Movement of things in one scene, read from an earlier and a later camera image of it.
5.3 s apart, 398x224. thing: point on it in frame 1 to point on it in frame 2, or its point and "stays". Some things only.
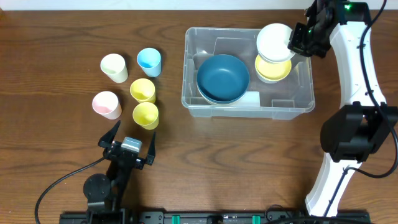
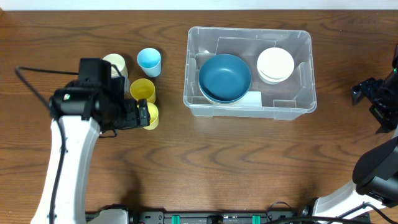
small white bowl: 272,42 to 275,64
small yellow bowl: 273,71 to 267,82
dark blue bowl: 222,78 stays
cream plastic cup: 114,66 stays
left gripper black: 125,155 to 132,114
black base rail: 216,216 stays
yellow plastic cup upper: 143,90 stays
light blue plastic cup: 150,60 stays
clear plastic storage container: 288,99 stays
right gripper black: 298,38 to 372,91
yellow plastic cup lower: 146,114 stays
